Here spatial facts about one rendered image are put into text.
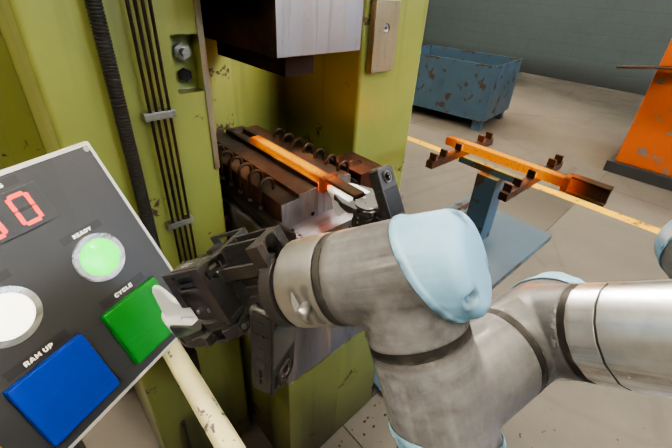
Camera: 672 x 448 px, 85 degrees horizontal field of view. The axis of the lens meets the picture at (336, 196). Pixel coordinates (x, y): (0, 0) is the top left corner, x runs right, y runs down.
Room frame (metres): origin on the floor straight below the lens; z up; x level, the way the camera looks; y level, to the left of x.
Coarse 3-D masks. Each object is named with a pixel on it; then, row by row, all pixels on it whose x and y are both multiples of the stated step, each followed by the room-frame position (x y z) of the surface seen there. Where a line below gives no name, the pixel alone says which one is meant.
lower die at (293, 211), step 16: (240, 128) 1.03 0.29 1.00; (256, 128) 1.06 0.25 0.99; (224, 144) 0.93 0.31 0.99; (240, 144) 0.94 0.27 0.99; (288, 144) 0.95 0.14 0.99; (224, 160) 0.85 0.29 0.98; (256, 160) 0.84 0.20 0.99; (272, 160) 0.85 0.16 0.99; (320, 160) 0.86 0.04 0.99; (256, 176) 0.77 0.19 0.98; (272, 176) 0.76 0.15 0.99; (288, 176) 0.76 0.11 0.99; (304, 176) 0.75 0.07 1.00; (256, 192) 0.72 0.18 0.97; (272, 192) 0.70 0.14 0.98; (288, 192) 0.71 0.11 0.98; (304, 192) 0.69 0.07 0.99; (320, 192) 0.72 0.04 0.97; (272, 208) 0.68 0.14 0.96; (288, 208) 0.66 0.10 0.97; (304, 208) 0.69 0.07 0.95; (320, 208) 0.73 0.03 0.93; (288, 224) 0.66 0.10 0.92
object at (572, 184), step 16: (448, 144) 1.03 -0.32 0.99; (464, 144) 0.99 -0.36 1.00; (496, 160) 0.92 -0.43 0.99; (512, 160) 0.89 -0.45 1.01; (544, 176) 0.83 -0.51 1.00; (560, 176) 0.81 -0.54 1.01; (576, 176) 0.79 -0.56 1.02; (576, 192) 0.78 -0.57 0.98; (592, 192) 0.76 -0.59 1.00; (608, 192) 0.74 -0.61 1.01
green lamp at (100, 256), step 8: (96, 240) 0.35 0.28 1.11; (104, 240) 0.35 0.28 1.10; (88, 248) 0.33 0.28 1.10; (96, 248) 0.34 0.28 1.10; (104, 248) 0.34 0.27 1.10; (112, 248) 0.35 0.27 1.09; (80, 256) 0.32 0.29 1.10; (88, 256) 0.33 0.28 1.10; (96, 256) 0.33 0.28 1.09; (104, 256) 0.34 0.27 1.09; (112, 256) 0.34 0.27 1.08; (88, 264) 0.32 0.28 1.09; (96, 264) 0.33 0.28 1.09; (104, 264) 0.33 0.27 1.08; (112, 264) 0.34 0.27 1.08; (88, 272) 0.32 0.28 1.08; (96, 272) 0.32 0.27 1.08; (104, 272) 0.33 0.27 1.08
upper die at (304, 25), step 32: (224, 0) 0.77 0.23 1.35; (256, 0) 0.69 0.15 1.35; (288, 0) 0.67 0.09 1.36; (320, 0) 0.72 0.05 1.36; (352, 0) 0.77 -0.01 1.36; (224, 32) 0.78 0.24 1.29; (256, 32) 0.70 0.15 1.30; (288, 32) 0.67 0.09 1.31; (320, 32) 0.72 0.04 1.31; (352, 32) 0.77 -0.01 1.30
